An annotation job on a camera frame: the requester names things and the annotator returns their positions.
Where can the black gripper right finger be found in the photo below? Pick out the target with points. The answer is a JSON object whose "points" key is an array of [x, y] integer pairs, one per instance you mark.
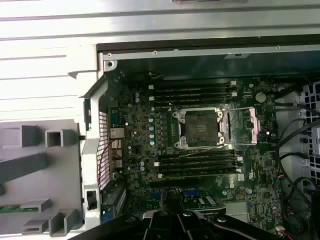
{"points": [[200, 225]]}

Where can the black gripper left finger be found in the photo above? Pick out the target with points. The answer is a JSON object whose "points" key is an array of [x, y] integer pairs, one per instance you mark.
{"points": [[155, 225]]}

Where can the metal socket cover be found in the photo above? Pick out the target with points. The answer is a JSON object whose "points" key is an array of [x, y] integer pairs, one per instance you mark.
{"points": [[254, 125]]}

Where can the CPU socket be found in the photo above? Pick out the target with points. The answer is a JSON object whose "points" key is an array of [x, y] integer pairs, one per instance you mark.
{"points": [[200, 127]]}

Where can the silver chipset heatsink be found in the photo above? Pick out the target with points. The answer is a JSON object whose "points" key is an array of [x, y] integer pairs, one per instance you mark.
{"points": [[236, 210]]}

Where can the black expansion slot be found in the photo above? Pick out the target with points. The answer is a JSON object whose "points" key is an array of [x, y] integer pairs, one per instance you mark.
{"points": [[175, 184]]}

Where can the black RAM slot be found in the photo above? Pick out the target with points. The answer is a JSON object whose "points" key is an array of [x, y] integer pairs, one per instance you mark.
{"points": [[192, 90], [192, 96], [200, 167], [200, 155], [200, 173], [192, 85], [200, 161], [192, 101]]}

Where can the silver cylindrical capacitor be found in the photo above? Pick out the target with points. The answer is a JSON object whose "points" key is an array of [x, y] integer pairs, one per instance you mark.
{"points": [[152, 109], [151, 136], [150, 120], [151, 128], [152, 143]]}

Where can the green motherboard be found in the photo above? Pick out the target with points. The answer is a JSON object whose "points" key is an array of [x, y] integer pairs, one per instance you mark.
{"points": [[262, 160]]}

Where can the grey parts rack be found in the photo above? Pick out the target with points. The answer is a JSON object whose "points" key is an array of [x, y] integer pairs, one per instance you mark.
{"points": [[62, 170]]}

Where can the coin cell battery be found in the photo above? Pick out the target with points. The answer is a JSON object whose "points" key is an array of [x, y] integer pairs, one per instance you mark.
{"points": [[260, 97]]}

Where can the green RAM stick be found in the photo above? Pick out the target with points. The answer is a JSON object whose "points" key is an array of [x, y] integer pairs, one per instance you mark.
{"points": [[10, 209]]}

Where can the black PC case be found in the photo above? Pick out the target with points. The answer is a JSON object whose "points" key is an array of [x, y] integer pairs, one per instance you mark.
{"points": [[200, 67]]}

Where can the silver drive cage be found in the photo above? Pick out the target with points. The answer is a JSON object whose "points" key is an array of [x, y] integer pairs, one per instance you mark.
{"points": [[312, 105]]}

